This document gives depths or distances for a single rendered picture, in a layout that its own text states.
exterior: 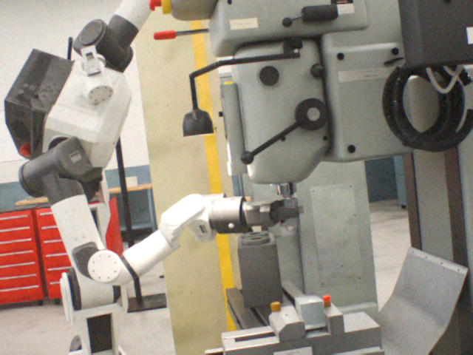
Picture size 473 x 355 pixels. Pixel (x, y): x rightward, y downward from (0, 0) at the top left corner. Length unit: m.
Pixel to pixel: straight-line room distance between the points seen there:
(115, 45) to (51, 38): 8.99
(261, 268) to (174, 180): 1.38
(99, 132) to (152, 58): 1.63
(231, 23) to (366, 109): 0.35
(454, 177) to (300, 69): 0.43
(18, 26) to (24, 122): 9.25
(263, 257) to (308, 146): 0.57
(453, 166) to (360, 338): 0.44
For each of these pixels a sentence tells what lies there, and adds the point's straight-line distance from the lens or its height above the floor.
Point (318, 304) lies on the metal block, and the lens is 1.33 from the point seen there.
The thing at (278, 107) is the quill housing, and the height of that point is 1.48.
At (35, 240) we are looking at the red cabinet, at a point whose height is 0.68.
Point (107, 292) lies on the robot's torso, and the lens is 1.90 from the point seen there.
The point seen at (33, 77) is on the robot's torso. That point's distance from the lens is 1.63.
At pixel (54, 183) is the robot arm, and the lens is 1.46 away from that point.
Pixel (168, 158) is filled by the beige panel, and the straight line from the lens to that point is 3.09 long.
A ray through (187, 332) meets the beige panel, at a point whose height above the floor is 0.44.
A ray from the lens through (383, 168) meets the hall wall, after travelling 11.19.
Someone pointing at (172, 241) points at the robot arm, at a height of 1.20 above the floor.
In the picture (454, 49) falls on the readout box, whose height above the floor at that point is 1.54.
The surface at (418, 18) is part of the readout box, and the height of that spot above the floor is 1.60.
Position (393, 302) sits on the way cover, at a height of 0.93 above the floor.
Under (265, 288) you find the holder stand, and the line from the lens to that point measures 1.81.
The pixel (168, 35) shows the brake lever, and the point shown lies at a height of 1.70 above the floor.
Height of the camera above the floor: 1.42
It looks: 3 degrees down
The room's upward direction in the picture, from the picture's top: 7 degrees counter-clockwise
